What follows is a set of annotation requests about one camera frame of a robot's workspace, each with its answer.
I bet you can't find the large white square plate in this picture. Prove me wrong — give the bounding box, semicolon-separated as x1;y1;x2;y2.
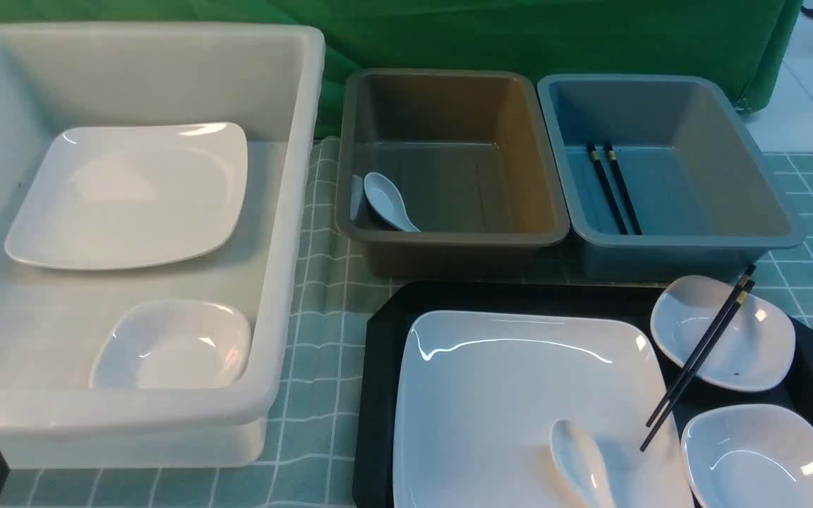
392;310;694;507

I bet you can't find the white ceramic spoon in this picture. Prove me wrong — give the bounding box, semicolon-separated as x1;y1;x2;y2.
550;418;617;507

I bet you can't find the white bowl tray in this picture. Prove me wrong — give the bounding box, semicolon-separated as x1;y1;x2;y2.
651;274;795;392
680;404;813;507

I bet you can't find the black chopstick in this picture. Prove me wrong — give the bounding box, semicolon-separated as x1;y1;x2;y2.
603;141;642;235
639;279;755;452
586;142;628;235
646;264;756;428

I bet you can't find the white square plate in bin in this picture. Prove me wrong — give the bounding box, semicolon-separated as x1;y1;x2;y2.
4;122;248;271

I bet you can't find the white bowl in bin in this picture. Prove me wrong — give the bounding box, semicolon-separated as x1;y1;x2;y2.
88;299;252;389

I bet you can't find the large white plastic bin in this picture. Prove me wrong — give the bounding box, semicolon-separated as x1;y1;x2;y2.
0;22;325;469

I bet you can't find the green checkered tablecloth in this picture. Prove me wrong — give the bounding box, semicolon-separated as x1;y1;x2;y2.
0;138;813;507

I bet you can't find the white spoon in brown bin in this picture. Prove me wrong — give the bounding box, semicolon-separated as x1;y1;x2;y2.
363;171;420;232

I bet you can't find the brown plastic bin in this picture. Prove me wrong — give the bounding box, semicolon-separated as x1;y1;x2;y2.
335;68;571;279

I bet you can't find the blue-grey plastic bin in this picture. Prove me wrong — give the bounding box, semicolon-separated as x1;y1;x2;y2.
538;74;805;282

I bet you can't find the black serving tray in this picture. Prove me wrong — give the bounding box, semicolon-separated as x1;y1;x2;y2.
351;281;813;507

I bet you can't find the green backdrop cloth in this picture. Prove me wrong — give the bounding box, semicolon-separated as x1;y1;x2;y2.
0;1;801;138

